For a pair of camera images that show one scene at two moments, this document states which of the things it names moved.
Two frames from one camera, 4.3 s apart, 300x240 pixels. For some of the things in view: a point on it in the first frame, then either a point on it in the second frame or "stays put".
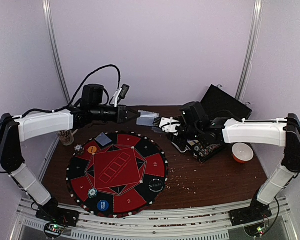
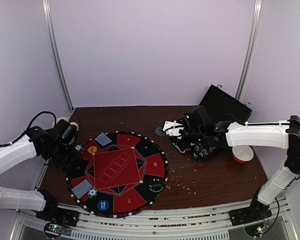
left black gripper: x=121 y=112 to x=74 y=158
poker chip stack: x=79 y=149 stays put
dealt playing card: x=146 y=118 to x=81 y=188
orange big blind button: x=92 y=149 stays put
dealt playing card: x=103 y=139 stays put
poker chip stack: x=92 y=193 stays put
